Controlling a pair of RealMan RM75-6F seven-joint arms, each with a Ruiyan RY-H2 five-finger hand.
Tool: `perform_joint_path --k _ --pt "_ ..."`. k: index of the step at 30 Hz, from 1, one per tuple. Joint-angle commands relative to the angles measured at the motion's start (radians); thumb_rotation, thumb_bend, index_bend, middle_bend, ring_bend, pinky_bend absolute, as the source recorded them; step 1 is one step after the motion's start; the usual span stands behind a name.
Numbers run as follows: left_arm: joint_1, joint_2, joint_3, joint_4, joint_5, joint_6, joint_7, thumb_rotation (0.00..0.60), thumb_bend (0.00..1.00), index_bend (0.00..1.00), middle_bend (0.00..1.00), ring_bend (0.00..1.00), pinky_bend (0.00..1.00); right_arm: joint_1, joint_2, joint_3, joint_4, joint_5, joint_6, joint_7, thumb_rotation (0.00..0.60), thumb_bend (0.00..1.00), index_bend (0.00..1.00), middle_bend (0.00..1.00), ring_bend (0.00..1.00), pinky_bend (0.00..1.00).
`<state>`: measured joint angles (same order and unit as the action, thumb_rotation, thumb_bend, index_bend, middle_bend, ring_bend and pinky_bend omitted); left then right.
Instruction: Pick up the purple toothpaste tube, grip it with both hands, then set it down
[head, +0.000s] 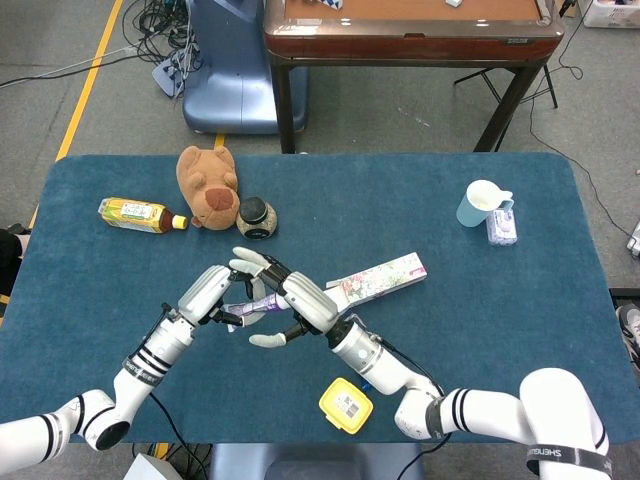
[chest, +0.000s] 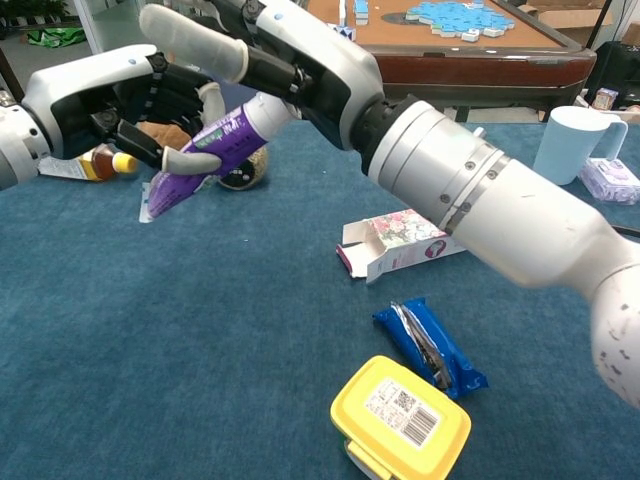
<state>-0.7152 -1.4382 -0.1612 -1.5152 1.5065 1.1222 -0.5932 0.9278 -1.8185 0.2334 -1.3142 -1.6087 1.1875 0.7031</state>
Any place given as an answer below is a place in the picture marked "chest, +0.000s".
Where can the purple white toothpaste tube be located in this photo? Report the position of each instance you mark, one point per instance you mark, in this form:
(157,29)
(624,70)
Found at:
(220,145)

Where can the green bag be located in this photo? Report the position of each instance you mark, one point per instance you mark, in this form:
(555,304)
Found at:
(55,37)

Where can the floral toothpaste carton box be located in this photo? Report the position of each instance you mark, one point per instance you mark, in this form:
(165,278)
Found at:
(390,245)

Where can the glass jar black lid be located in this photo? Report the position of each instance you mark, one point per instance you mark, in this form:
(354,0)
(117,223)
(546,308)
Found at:
(245,172)

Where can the light blue plastic mug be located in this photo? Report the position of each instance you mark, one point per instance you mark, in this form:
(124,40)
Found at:
(562,145)

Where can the cardboard box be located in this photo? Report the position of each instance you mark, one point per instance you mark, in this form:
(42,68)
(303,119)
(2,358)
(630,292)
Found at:
(565,17)

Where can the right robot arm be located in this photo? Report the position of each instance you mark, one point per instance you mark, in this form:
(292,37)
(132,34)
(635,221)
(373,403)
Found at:
(500,210)

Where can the dark table leg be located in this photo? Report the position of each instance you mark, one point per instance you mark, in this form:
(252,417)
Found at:
(10,75)

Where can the brown plush toy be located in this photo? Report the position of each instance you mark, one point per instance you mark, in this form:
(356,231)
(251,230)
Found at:
(170,134)

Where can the small colourful carton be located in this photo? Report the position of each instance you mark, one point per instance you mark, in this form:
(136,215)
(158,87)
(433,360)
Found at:
(605,99)

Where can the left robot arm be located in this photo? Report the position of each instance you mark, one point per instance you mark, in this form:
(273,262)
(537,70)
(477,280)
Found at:
(17,145)

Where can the blue cookie package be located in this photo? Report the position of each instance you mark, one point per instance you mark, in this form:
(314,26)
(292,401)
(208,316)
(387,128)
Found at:
(452,350)

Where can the blue mahjong tile stack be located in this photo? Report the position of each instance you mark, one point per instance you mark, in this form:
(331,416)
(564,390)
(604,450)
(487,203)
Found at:
(361,12)

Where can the white framed glass door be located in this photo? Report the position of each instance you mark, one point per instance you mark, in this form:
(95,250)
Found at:
(95,30)

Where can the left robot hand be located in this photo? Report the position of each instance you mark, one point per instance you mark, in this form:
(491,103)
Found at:
(85,75)

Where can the yellow lidded plastic container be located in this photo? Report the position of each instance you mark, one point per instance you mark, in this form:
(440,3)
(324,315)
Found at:
(400,415)

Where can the purple tissue pack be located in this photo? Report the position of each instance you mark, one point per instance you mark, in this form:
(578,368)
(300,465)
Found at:
(610,182)

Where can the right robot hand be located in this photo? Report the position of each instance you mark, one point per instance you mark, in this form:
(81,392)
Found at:
(325,65)

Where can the blue felt table cloth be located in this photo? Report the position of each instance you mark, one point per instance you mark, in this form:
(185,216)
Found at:
(200,375)

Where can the tea bottle yellow label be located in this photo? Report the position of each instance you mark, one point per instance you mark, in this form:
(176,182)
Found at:
(100,165)

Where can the black bag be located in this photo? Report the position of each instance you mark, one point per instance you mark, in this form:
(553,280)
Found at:
(620,65)

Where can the blue mahjong tile pile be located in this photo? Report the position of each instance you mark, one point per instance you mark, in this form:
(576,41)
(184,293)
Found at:
(450,17)

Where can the brown mahjong table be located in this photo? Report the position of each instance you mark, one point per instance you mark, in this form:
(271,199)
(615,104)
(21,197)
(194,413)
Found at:
(500,65)

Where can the blue white snake puzzle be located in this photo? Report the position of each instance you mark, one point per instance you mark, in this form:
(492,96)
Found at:
(347,32)

